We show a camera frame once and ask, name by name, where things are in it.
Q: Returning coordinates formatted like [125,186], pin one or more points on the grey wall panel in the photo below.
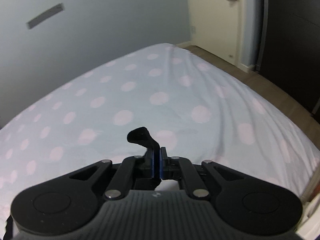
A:
[45,16]

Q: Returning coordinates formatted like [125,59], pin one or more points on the cream door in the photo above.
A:
[215,22]

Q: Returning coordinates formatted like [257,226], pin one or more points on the black and grey garment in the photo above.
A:
[140,135]

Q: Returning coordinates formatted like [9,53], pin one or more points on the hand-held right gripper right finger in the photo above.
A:
[163,161]

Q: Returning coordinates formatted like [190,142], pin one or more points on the polka dot bed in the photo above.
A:
[125,92]

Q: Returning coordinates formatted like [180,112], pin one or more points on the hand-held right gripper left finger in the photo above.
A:
[152,161]

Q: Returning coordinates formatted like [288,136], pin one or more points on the black wardrobe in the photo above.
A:
[292,42]

